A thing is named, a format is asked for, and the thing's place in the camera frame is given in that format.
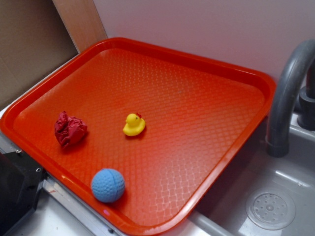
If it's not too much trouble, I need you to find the dark grey faucet knob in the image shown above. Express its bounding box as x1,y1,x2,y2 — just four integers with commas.
297,62,315,131

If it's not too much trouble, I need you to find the orange plastic tray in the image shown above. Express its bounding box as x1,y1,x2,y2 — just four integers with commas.
0,38,276,236

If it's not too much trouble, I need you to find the wooden board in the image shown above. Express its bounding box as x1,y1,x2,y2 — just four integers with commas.
53,0,108,53

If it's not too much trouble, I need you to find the yellow rubber duck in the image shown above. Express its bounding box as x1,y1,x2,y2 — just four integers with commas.
123,113,146,136

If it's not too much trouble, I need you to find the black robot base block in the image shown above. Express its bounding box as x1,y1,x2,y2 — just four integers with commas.
0,152,45,236

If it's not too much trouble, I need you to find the grey curved faucet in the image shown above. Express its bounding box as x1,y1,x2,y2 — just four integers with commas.
266,39,315,157

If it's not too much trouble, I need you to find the crumpled red cloth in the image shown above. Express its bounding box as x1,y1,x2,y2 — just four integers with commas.
54,111,88,148

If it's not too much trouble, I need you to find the blue dimpled ball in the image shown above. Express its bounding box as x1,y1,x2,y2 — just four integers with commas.
91,169,125,203

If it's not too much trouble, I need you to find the brown cardboard panel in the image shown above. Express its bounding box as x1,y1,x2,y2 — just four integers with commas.
0,0,78,109

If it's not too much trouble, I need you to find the grey plastic sink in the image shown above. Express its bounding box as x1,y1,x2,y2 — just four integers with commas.
189,112,315,236

